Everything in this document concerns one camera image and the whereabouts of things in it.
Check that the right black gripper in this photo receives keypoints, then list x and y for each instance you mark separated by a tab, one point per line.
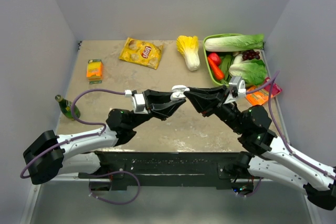
206	103

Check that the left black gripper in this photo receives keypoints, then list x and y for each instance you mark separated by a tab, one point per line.
158	103

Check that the white earbud charging case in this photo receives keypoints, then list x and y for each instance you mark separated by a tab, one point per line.
178	92

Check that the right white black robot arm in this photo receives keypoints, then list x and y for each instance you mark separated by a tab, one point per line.
268	155

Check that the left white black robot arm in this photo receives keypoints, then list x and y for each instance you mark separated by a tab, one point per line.
51	155

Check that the green plastic basket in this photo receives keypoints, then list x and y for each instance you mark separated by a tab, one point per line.
222	54

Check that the orange carrot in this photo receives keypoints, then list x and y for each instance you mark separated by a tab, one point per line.
218	74

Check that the red pepper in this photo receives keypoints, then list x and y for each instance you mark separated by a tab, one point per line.
215	58

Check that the dark green spinach leaves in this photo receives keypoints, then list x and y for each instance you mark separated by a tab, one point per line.
227	62

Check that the yellow napa cabbage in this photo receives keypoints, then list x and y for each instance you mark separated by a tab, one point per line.
188	47

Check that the yellow Lays chips bag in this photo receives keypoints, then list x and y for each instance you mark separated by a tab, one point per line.
141	53

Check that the orange pink snack packet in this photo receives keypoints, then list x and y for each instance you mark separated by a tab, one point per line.
262	96

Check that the green lettuce head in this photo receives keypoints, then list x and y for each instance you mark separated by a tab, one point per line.
253	71

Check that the dark purple grapes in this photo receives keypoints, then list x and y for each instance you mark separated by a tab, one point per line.
251	54

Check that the long green white cabbage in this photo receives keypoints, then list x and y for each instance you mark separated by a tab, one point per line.
231	43

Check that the green glass bottle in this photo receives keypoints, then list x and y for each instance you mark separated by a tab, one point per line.
65	106

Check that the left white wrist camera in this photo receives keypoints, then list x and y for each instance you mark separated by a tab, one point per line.
138	101

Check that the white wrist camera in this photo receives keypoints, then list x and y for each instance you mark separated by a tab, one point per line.
237	89
138	101

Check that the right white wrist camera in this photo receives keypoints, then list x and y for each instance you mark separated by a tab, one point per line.
237	89

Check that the black base mount frame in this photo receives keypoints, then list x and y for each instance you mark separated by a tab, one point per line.
186	169

